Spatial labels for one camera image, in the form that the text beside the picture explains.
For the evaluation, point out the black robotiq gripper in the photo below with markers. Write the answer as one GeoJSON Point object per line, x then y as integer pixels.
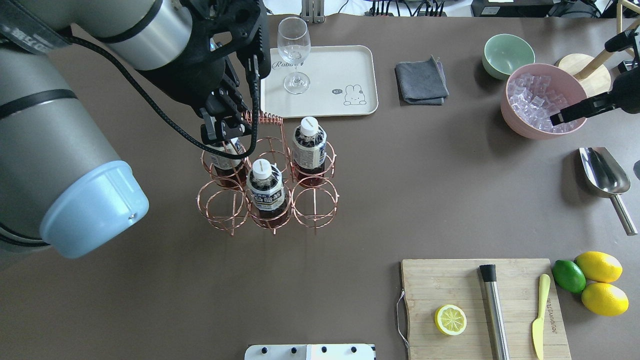
{"type": "Point", "coordinates": [176, 75]}

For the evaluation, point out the tea bottle carried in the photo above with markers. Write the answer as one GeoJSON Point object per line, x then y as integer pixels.
{"type": "Point", "coordinates": [230, 173]}

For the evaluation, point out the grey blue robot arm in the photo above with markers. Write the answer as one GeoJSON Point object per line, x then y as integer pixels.
{"type": "Point", "coordinates": [62, 184]}

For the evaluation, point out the tea bottle lower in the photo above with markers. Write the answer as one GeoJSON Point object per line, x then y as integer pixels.
{"type": "Point", "coordinates": [269, 195]}

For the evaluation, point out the tea bottle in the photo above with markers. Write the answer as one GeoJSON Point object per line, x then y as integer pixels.
{"type": "Point", "coordinates": [309, 152]}
{"type": "Point", "coordinates": [269, 195]}

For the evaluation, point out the tea bottle upper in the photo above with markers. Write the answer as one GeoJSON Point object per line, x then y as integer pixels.
{"type": "Point", "coordinates": [309, 152]}

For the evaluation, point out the clear wine glass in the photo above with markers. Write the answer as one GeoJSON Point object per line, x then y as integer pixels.
{"type": "Point", "coordinates": [294, 46]}

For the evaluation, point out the cream rabbit tray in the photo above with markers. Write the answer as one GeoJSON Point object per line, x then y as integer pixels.
{"type": "Point", "coordinates": [342, 83]}

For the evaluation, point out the grey folded cloth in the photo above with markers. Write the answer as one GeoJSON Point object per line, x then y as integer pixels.
{"type": "Point", "coordinates": [422, 82]}

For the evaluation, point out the bamboo cutting board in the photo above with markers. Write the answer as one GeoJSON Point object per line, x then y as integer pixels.
{"type": "Point", "coordinates": [432, 283]}

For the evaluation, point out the green empty bowl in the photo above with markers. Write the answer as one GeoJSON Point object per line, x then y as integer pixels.
{"type": "Point", "coordinates": [505, 53]}

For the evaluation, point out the half lemon slice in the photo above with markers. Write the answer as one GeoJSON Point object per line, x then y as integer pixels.
{"type": "Point", "coordinates": [450, 320]}

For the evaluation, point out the pink bowl of ice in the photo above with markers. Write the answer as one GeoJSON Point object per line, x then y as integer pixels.
{"type": "Point", "coordinates": [534, 93]}

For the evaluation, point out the steel muddler black tip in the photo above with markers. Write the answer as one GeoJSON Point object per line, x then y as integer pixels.
{"type": "Point", "coordinates": [490, 281]}

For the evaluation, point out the yellow plastic knife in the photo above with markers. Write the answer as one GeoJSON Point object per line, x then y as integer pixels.
{"type": "Point", "coordinates": [537, 326]}

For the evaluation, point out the green lime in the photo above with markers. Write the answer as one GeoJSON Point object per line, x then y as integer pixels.
{"type": "Point", "coordinates": [569, 276]}

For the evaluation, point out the steel ice scoop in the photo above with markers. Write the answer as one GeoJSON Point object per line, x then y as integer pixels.
{"type": "Point", "coordinates": [607, 179]}

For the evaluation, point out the upper yellow lemon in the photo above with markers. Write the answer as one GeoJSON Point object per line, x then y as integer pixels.
{"type": "Point", "coordinates": [599, 266]}

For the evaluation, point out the yellow lemon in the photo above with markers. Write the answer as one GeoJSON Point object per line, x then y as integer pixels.
{"type": "Point", "coordinates": [599, 266]}
{"type": "Point", "coordinates": [605, 299]}

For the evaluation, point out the lower yellow lemon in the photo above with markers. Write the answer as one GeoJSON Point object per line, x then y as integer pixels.
{"type": "Point", "coordinates": [605, 299]}

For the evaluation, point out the copper wire bottle basket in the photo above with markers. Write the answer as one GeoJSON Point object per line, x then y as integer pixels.
{"type": "Point", "coordinates": [311, 199]}

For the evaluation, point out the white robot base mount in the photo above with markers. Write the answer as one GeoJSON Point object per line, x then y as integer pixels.
{"type": "Point", "coordinates": [322, 351]}

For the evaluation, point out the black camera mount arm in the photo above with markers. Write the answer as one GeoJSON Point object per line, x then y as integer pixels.
{"type": "Point", "coordinates": [625, 92]}

